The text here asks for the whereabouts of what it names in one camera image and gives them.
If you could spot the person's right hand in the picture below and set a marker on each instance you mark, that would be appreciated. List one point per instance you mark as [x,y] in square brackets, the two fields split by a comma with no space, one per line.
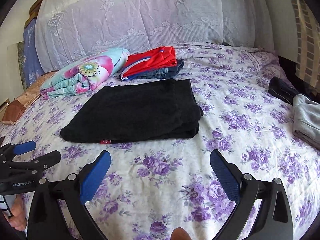
[180,234]

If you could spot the grey garment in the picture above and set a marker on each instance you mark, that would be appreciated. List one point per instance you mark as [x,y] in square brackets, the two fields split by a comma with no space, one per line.
[307,120]

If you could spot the folded red garment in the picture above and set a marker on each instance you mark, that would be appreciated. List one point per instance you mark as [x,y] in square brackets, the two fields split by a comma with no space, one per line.
[152,60]

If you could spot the person's left hand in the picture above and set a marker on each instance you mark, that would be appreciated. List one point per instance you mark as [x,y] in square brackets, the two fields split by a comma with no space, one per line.
[18,210]

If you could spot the folded floral blanket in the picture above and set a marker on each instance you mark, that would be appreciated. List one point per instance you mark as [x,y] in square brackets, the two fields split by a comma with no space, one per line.
[85,72]

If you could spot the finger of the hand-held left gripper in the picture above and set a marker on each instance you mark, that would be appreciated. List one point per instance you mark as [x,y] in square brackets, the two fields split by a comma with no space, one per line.
[45,161]
[23,147]

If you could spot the black pants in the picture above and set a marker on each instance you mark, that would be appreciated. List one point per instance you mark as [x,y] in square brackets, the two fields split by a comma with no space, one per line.
[137,110]

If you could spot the brown pillow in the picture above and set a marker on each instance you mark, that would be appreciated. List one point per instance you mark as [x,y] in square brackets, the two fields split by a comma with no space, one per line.
[17,107]

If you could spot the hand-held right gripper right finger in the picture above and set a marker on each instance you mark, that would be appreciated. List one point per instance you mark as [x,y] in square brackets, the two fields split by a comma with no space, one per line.
[223,177]

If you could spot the wooden furniture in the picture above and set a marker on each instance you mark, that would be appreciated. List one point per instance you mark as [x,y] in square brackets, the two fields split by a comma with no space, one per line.
[37,7]

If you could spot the purple floral bed sheet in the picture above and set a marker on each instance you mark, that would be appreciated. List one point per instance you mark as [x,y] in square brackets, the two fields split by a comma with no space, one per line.
[237,100]

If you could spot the dark sock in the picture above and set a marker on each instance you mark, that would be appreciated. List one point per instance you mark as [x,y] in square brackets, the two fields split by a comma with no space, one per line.
[280,88]

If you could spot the folded blue jeans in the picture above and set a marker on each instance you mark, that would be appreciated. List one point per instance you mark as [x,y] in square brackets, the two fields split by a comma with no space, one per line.
[170,71]

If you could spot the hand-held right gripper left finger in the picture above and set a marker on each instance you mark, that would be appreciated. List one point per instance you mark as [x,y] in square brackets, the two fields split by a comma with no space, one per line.
[96,177]

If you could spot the blue patterned cloth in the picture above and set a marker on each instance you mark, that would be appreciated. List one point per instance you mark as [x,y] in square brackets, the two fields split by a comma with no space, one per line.
[31,55]

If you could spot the brick pattern curtain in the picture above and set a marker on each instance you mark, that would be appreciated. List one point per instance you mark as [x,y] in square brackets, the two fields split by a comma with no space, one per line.
[307,37]

